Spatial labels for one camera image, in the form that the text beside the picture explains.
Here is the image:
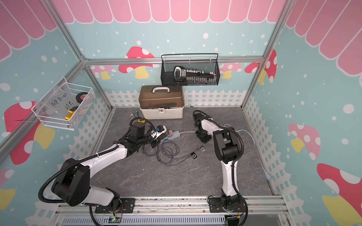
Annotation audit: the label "black tape roll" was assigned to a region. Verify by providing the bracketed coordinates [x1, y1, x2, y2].
[76, 92, 88, 104]

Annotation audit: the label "grey power strip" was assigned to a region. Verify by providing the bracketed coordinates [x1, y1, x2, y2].
[164, 131, 181, 141]

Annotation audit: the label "yellow tool in bin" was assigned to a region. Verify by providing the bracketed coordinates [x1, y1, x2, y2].
[65, 106, 78, 120]

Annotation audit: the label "socket set in basket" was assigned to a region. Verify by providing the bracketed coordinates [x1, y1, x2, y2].
[173, 66, 219, 86]

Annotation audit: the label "black wire mesh basket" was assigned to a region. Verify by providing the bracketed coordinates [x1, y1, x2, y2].
[160, 53, 220, 86]

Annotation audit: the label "grey usb cable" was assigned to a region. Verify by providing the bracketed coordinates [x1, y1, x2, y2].
[156, 144, 193, 166]

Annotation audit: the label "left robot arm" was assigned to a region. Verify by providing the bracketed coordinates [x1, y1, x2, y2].
[38, 117, 167, 213]

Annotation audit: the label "white power strip cord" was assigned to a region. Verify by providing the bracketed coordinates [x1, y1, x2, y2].
[179, 124, 272, 180]

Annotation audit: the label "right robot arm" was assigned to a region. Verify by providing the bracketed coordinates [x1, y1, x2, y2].
[192, 110, 247, 211]

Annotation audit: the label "white box brown lid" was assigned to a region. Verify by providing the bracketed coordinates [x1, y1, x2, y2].
[139, 85, 184, 120]

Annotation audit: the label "clear wall bin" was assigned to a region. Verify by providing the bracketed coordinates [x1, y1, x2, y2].
[32, 77, 95, 131]

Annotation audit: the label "black mp3 player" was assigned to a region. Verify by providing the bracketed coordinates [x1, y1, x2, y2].
[190, 153, 197, 159]

